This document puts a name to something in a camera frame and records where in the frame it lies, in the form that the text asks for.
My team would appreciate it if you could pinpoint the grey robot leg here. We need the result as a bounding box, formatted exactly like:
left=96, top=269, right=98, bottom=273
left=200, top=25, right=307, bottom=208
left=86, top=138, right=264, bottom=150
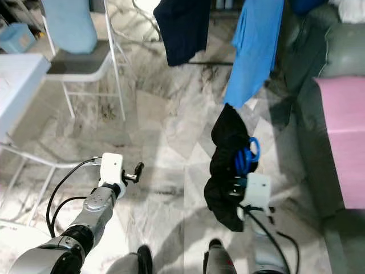
left=202, top=240, right=236, bottom=274
left=106, top=245, right=153, bottom=274

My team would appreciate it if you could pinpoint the grey green leather sofa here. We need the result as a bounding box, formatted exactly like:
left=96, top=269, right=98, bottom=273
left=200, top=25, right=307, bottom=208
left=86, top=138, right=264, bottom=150
left=282, top=0, right=365, bottom=274

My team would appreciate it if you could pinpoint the pink mat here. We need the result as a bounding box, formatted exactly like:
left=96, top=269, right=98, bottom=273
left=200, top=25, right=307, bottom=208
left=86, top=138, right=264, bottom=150
left=314, top=77, right=365, bottom=210

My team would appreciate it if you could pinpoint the bright blue hanging garment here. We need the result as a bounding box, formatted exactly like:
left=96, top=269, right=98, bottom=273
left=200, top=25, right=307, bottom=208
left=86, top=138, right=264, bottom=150
left=222, top=0, right=285, bottom=110

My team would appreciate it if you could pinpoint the black clothes rack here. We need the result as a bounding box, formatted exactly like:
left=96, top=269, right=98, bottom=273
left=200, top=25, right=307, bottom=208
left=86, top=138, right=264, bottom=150
left=185, top=59, right=230, bottom=65

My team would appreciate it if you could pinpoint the white folding chair black seat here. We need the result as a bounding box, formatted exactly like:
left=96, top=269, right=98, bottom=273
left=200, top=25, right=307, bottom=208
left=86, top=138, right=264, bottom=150
left=43, top=0, right=127, bottom=121

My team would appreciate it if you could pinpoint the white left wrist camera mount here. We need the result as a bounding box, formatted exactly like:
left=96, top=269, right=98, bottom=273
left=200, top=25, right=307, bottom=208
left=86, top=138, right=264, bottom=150
left=99, top=152, right=127, bottom=199

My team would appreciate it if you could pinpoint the chrome tube frame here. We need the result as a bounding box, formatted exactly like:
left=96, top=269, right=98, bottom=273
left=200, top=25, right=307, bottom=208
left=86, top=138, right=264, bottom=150
left=106, top=0, right=161, bottom=42

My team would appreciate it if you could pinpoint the dark navy hanging garment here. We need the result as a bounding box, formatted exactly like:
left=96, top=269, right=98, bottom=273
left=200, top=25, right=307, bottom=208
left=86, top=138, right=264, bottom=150
left=154, top=0, right=212, bottom=68

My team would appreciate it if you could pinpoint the black garment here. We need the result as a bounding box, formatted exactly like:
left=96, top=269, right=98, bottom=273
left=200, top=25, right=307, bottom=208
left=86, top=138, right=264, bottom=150
left=204, top=103, right=261, bottom=232

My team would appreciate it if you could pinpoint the grey robot left leg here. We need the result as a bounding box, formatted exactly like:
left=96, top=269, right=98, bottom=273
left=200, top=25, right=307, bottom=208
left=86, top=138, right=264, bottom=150
left=106, top=245, right=153, bottom=274

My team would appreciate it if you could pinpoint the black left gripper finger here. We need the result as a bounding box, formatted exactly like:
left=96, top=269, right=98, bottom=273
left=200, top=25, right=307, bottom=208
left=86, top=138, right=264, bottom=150
left=124, top=163, right=145, bottom=184

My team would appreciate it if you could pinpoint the pale plastic folding table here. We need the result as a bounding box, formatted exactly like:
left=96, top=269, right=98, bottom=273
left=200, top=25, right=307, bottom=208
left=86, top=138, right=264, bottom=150
left=0, top=53, right=102, bottom=229

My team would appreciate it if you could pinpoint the blue plastic clothes hanger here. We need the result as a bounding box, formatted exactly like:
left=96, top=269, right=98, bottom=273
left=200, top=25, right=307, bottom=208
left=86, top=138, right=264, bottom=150
left=234, top=137, right=262, bottom=177

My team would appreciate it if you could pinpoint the dark blue sofa cushion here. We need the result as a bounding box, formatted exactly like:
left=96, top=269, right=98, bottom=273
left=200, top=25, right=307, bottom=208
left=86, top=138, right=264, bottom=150
left=290, top=0, right=329, bottom=15

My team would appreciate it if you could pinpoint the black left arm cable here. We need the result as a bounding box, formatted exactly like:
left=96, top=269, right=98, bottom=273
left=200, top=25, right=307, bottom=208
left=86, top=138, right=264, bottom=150
left=46, top=158, right=104, bottom=239

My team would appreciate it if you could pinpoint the grey robot right leg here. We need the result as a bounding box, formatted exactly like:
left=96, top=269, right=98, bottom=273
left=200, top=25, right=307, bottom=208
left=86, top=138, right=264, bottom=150
left=202, top=240, right=236, bottom=274

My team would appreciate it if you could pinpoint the white cloth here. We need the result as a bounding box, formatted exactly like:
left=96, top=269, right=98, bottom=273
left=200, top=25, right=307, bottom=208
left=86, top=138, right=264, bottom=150
left=328, top=0, right=365, bottom=23

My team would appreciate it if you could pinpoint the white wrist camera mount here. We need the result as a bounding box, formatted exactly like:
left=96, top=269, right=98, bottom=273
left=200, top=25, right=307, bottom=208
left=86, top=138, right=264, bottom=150
left=238, top=173, right=272, bottom=221
left=99, top=152, right=127, bottom=199

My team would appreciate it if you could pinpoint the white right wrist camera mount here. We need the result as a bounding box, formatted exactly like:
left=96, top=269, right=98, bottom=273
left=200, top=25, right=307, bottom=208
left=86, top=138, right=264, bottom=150
left=238, top=173, right=272, bottom=221

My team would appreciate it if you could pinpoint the light blue cushion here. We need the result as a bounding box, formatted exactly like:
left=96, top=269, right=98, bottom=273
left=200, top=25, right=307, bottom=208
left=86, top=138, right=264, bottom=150
left=43, top=0, right=98, bottom=55

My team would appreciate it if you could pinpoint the blue plastic storage box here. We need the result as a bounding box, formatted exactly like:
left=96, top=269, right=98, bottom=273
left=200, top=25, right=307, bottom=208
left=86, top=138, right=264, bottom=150
left=0, top=23, right=37, bottom=54

